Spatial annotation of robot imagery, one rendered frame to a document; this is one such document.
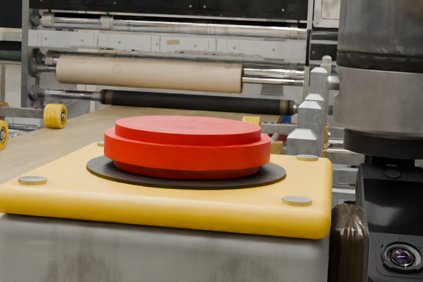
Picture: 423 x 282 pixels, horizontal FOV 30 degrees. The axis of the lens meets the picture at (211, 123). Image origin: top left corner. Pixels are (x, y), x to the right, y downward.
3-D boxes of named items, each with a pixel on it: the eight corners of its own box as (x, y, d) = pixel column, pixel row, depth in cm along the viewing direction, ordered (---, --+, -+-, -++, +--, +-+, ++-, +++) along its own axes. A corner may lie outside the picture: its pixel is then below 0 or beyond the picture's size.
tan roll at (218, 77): (366, 99, 331) (368, 70, 330) (367, 102, 319) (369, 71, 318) (41, 80, 353) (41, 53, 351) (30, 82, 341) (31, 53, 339)
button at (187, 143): (274, 184, 21) (277, 120, 21) (259, 219, 17) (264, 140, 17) (127, 173, 21) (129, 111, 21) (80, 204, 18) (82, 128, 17)
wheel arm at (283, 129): (409, 141, 246) (410, 129, 245) (410, 143, 242) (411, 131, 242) (250, 131, 253) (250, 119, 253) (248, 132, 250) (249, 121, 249)
